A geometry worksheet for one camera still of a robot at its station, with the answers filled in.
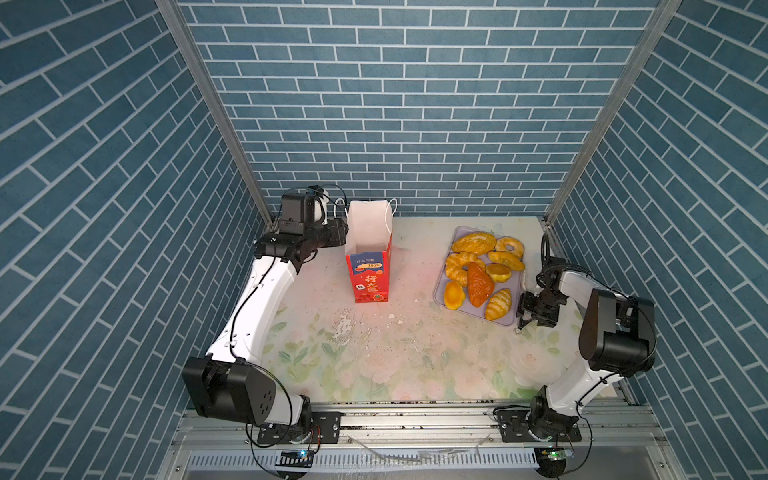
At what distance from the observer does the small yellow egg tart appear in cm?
100

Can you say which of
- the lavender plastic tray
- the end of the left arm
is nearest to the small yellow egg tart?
the lavender plastic tray

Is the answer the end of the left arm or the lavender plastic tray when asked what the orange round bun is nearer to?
the lavender plastic tray

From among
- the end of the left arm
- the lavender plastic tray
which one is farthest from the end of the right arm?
the end of the left arm

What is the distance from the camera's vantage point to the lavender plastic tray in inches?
37.5

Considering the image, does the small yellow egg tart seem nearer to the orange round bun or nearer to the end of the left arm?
the orange round bun
